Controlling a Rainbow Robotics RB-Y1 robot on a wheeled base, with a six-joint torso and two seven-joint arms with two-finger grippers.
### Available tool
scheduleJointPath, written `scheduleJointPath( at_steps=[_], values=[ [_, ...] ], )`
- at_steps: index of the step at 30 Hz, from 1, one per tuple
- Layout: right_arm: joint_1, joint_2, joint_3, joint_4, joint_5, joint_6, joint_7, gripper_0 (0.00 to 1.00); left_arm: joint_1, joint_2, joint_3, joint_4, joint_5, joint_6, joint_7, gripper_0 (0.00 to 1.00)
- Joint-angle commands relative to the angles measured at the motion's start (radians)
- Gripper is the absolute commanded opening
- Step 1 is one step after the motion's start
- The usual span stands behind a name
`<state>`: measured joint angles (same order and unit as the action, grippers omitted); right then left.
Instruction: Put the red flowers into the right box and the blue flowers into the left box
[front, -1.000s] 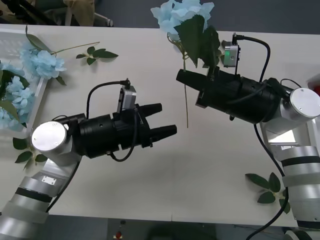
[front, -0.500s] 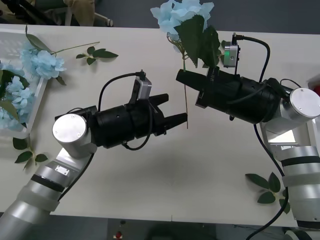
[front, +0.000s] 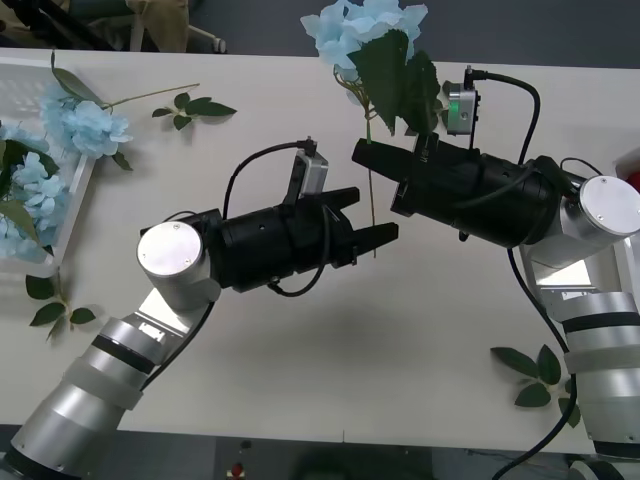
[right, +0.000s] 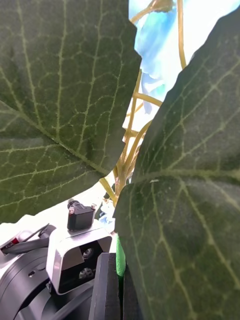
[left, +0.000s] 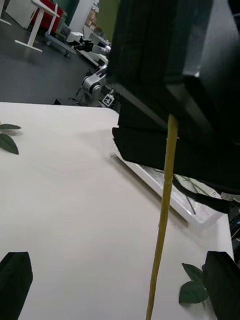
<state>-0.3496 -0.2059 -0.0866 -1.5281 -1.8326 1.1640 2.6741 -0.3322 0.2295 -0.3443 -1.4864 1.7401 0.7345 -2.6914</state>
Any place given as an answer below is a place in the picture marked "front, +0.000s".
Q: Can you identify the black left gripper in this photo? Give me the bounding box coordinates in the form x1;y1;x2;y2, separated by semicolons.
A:
284;186;400;275

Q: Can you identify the loose green leaf twig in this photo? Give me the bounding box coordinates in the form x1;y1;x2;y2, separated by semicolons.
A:
152;92;238;131
25;269;97;344
490;344;584;429

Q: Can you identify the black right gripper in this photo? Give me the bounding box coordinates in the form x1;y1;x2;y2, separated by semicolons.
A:
351;133;484;224

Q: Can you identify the white office chair base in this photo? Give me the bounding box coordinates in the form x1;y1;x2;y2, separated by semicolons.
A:
124;0;229;54

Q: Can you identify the shallow white ribbed box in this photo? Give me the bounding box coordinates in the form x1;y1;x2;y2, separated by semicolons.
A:
0;55;101;279

